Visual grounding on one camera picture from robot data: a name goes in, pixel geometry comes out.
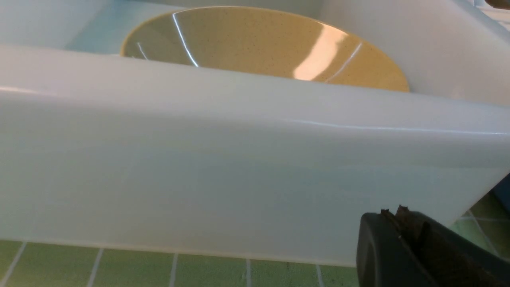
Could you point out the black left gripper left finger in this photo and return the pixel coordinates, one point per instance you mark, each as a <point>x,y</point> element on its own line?
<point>383,259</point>

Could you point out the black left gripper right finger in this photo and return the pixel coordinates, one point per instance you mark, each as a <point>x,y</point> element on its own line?
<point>446,262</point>

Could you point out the large tan noodle bowl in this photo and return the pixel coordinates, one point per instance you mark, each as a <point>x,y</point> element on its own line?
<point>265,42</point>

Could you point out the black serving tray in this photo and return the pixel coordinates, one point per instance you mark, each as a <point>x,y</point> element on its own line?
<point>502,193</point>

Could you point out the large white plastic tub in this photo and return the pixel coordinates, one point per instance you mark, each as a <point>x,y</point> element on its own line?
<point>100,150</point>

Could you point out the green tiled table mat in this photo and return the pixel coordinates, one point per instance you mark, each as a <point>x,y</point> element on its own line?
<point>25,263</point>

